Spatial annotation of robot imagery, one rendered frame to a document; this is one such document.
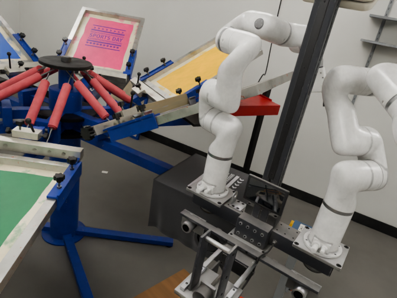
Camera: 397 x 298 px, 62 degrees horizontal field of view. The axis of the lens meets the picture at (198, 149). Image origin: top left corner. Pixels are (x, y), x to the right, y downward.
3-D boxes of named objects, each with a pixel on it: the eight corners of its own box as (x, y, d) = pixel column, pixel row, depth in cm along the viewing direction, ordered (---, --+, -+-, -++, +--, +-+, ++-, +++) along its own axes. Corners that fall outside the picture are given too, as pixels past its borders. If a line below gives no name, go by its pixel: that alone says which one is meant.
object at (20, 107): (150, 126, 235) (152, 110, 230) (59, 160, 170) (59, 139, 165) (69, 94, 266) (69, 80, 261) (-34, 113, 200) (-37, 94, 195)
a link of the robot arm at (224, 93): (237, 40, 94) (195, 28, 106) (229, 150, 114) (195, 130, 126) (269, 33, 102) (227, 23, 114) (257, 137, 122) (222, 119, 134)
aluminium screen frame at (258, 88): (295, 78, 168) (293, 71, 168) (258, 94, 120) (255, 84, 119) (174, 115, 210) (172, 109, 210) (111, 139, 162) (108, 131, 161)
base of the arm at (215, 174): (213, 205, 119) (222, 168, 113) (185, 191, 125) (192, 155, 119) (233, 190, 132) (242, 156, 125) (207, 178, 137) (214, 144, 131)
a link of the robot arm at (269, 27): (240, 58, 102) (208, 48, 112) (277, 68, 117) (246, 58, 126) (257, 3, 97) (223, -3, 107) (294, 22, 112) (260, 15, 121)
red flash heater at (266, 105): (245, 99, 324) (248, 87, 319) (277, 116, 290) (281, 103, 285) (192, 99, 291) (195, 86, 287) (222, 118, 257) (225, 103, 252)
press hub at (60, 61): (101, 230, 265) (113, 62, 210) (61, 258, 231) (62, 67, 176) (66, 210, 280) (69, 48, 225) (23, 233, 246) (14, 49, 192)
